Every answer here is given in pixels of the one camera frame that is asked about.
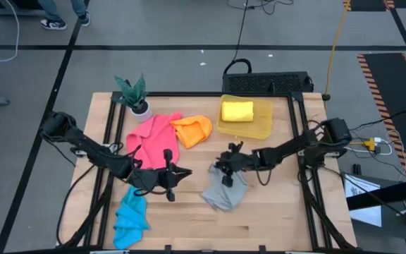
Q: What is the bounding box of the yellow translucent plastic bin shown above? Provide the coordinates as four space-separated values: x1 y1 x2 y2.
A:
216 94 274 140

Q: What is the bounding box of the black aluminium table frame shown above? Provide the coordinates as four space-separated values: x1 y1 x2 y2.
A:
56 90 357 254

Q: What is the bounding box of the snake plant in white pot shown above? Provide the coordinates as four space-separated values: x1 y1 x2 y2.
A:
113 73 154 123

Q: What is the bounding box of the pink microfiber towel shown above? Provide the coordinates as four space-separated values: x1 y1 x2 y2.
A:
125 111 183 170

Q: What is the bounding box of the large hazard striped floor mat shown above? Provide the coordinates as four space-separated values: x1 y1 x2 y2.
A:
357 52 406 180

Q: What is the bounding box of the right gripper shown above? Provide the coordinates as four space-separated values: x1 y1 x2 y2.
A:
213 141 257 188

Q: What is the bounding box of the black stand bar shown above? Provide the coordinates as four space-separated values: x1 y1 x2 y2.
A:
345 175 406 212

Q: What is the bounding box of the black hanging cable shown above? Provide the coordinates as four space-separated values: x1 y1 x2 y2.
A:
223 0 253 75

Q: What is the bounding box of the black perforated computer case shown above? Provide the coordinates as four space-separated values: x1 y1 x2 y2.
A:
221 71 314 95

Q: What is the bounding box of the white paper sheet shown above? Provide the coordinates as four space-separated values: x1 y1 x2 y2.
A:
343 174 383 227

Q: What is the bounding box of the yellow microfiber towel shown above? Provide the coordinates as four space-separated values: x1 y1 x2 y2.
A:
221 101 255 123

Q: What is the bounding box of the blue microfiber towel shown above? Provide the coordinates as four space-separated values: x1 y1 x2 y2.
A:
113 186 152 250

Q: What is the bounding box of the person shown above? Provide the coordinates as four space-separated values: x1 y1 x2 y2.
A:
37 0 92 31

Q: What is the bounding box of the yellow hanging cable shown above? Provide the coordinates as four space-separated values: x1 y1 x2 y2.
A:
321 0 351 102

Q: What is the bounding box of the yellow power adapter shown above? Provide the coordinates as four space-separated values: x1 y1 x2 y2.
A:
357 137 376 151

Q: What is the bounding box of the grey microfiber towel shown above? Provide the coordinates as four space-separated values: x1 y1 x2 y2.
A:
201 164 250 212

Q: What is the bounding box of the small hazard striped floor mat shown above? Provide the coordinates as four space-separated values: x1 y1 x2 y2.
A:
343 0 395 12

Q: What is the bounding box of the orange microfiber towel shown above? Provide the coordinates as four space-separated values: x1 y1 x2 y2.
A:
170 115 214 150

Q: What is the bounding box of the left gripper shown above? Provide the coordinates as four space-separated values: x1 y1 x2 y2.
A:
131 149 193 202

